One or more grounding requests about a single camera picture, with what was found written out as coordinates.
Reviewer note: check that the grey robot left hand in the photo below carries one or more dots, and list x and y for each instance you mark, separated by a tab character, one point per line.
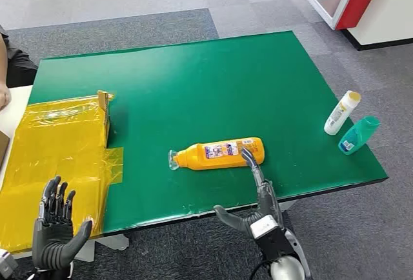
51	239

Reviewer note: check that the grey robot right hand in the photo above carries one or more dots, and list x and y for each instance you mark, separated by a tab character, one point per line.
271	244

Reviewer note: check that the orange bottle with clear cap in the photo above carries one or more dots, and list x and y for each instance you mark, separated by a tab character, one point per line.
223	154

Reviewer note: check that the person's forearm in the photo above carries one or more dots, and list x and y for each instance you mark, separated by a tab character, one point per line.
2	60

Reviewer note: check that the teal green bottle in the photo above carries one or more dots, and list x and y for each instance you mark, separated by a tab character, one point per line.
356	137

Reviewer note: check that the white bottle with yellow cap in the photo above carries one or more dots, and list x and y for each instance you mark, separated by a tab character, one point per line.
338	115

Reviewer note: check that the white table foot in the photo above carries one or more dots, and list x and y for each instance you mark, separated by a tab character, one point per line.
109	242

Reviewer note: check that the box wrapped in yellow film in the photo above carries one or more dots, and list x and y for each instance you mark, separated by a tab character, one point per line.
54	150

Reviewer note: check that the brown cardboard piece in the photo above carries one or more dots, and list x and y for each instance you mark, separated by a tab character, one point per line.
3	147

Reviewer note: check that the white side table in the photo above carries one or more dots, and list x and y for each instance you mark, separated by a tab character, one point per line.
11	111

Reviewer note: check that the person's hand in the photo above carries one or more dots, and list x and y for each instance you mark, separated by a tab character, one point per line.
4	96

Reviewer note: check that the green table mat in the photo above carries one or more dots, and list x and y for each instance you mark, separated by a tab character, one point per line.
206	98

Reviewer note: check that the person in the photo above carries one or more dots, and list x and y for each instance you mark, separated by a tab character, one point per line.
19	66

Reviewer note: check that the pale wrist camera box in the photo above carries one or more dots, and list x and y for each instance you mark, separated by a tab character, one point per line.
7	264

